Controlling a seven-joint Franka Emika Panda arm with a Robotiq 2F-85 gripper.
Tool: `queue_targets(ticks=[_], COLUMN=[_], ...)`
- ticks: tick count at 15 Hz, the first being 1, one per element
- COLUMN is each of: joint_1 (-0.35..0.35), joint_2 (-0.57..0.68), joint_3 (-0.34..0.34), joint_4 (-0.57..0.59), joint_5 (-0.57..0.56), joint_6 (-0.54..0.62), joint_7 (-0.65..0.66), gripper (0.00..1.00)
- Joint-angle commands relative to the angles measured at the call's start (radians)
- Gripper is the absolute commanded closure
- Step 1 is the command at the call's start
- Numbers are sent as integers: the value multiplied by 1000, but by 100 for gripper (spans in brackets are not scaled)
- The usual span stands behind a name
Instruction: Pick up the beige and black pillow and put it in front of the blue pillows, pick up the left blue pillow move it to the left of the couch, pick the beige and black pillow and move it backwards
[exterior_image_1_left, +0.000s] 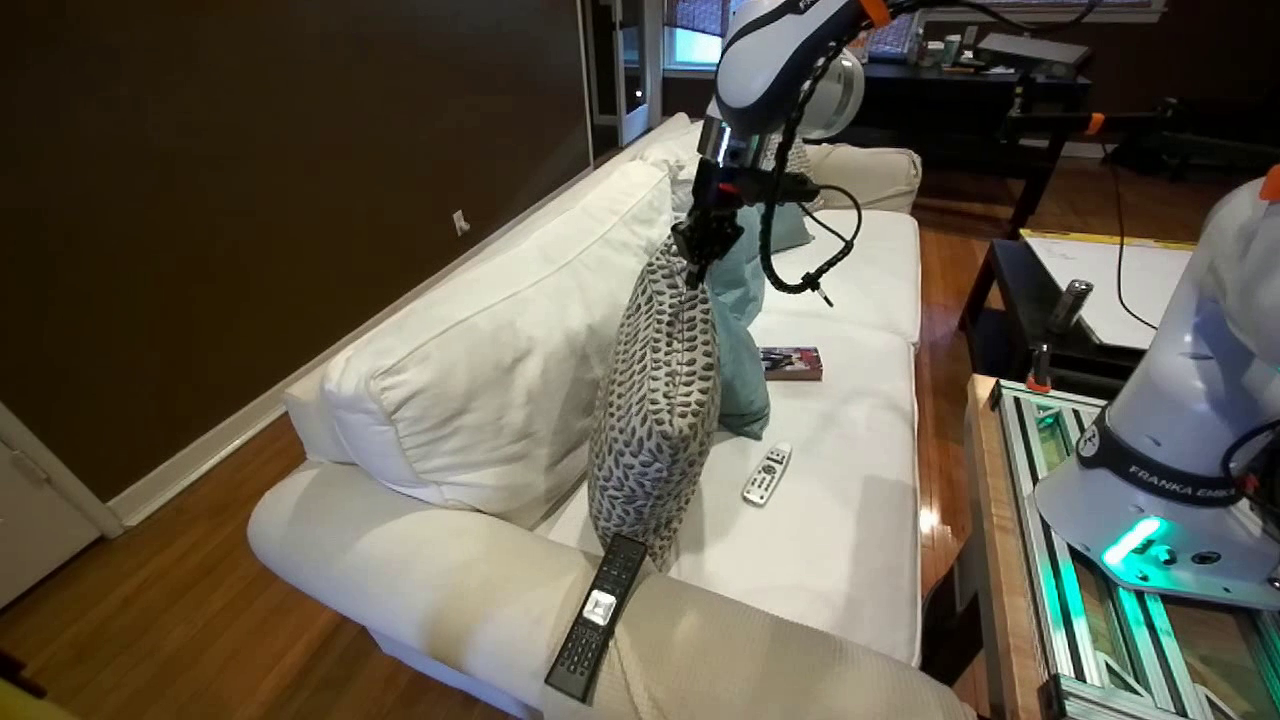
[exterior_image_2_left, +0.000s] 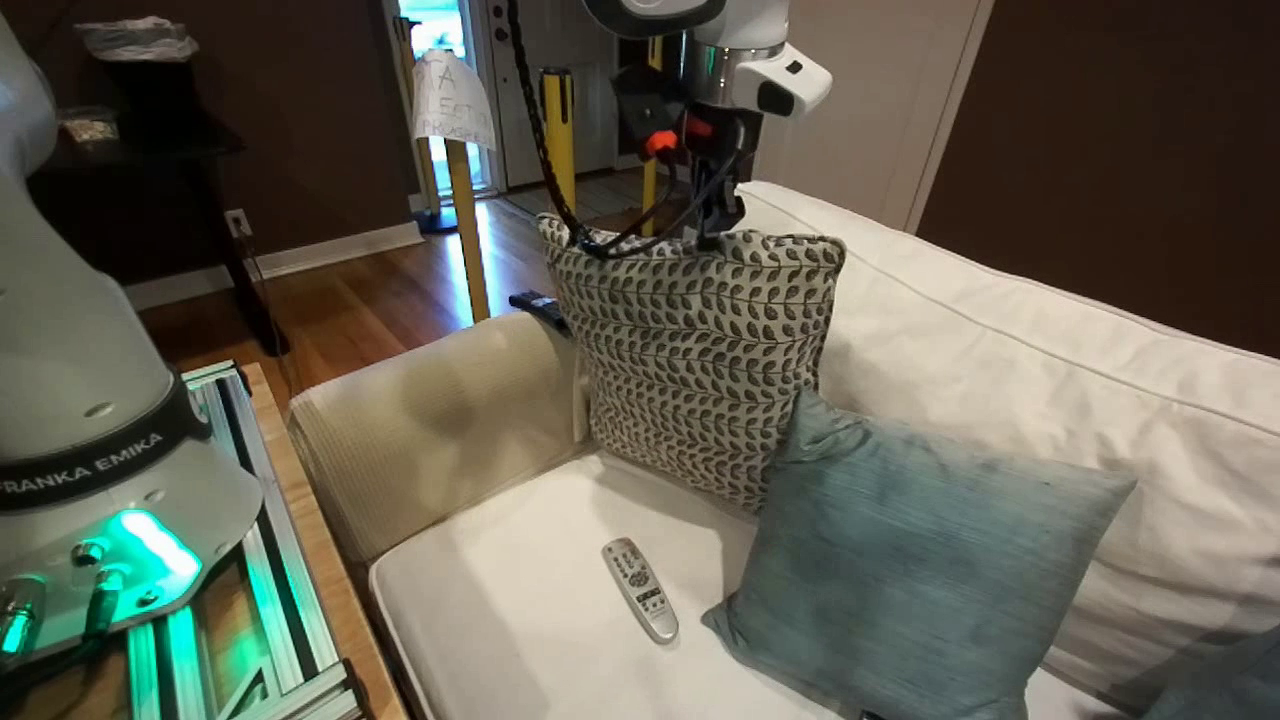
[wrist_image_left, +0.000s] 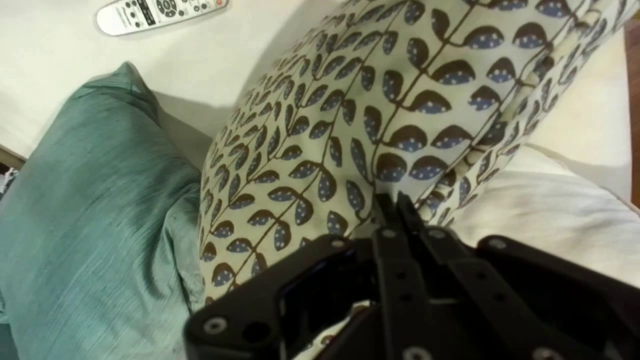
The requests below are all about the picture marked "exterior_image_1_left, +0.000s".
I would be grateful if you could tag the white fabric sofa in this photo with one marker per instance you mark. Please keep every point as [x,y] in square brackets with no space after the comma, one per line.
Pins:
[504,361]

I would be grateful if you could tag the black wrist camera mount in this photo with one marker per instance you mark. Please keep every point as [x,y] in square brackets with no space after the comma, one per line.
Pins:
[786,190]

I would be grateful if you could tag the black remote control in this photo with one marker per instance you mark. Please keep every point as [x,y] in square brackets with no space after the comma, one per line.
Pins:
[599,620]

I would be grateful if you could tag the teal blue throw pillow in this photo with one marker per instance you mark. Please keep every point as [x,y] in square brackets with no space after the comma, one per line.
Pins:
[745,361]
[786,231]

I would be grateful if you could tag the black clamp tool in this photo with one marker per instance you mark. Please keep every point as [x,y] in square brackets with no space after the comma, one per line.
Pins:
[1062,324]

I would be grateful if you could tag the small dark red card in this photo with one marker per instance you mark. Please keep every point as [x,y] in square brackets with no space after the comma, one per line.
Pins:
[795,366]

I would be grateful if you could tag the silver remote control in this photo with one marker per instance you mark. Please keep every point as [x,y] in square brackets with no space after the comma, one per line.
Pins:
[767,479]

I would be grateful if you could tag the beige and black patterned pillow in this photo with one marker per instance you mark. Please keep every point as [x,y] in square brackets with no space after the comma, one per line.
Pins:
[655,413]

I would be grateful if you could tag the aluminium profile base frame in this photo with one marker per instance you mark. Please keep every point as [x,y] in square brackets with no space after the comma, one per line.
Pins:
[1067,625]

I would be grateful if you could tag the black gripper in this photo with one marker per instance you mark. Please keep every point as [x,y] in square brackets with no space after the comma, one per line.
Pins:
[717,206]

